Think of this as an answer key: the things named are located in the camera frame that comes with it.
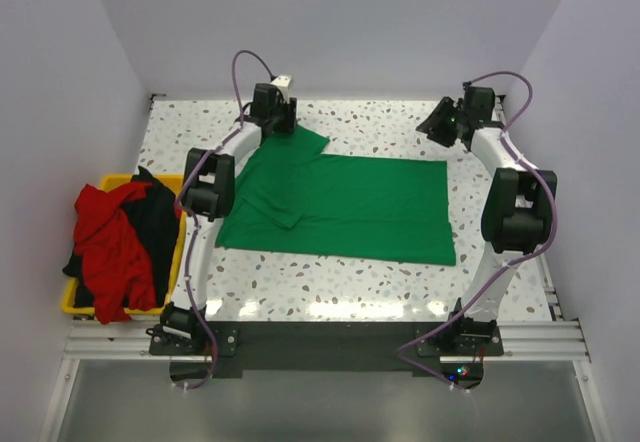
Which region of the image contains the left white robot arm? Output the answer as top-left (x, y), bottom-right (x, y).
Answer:
top-left (160, 75), bottom-right (297, 354)

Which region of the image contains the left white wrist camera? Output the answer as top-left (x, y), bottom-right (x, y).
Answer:
top-left (270, 74), bottom-right (293, 104)

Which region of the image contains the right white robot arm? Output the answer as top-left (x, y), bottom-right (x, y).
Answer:
top-left (416, 81), bottom-right (558, 355)

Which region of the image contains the green t shirt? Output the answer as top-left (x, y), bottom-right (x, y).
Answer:
top-left (216, 128), bottom-right (456, 266)

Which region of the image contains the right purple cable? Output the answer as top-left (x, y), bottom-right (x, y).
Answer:
top-left (394, 70), bottom-right (557, 388)

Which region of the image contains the red t shirt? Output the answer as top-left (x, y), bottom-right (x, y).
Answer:
top-left (73, 182), bottom-right (156, 325)

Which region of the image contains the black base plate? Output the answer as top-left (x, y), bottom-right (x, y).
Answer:
top-left (146, 321), bottom-right (504, 388)

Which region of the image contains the yellow plastic bin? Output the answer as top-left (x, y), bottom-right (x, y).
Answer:
top-left (60, 173), bottom-right (189, 317)

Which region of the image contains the purple cable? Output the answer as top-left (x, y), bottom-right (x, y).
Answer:
top-left (394, 70), bottom-right (557, 388)
top-left (172, 50), bottom-right (276, 391)

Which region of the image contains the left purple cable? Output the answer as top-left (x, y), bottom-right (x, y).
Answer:
top-left (172, 50), bottom-right (276, 391)

